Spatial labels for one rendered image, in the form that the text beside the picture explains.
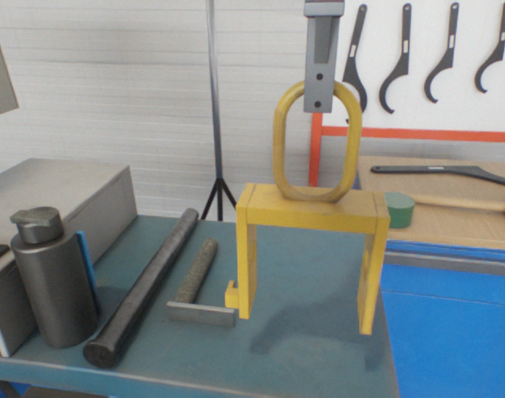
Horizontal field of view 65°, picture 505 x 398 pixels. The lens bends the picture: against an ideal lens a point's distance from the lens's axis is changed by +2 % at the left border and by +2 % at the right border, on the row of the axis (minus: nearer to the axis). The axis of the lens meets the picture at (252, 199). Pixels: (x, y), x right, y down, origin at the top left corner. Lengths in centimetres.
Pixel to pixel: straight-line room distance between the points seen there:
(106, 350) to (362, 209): 38
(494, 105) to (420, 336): 132
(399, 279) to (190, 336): 74
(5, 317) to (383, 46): 189
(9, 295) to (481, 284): 110
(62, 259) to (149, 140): 196
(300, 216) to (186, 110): 198
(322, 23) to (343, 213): 18
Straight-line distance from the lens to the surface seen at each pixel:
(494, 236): 121
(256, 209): 40
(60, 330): 64
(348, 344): 62
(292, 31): 215
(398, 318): 132
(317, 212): 40
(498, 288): 129
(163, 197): 263
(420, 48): 216
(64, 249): 57
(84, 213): 76
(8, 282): 64
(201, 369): 58
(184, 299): 64
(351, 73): 209
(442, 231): 118
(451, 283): 125
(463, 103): 226
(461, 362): 146
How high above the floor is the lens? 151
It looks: 27 degrees down
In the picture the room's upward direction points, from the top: 1 degrees counter-clockwise
